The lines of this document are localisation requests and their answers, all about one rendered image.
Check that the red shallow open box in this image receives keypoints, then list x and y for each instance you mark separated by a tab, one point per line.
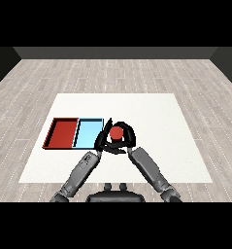
61	133

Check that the dark grey robot body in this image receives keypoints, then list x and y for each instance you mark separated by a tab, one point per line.
115	195

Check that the light blue shallow open box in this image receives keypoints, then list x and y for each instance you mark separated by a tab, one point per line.
87	133

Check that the small red can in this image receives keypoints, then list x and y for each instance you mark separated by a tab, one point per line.
116	133

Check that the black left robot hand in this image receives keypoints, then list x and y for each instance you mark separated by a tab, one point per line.
101	140

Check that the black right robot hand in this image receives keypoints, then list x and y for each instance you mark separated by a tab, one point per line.
128	135

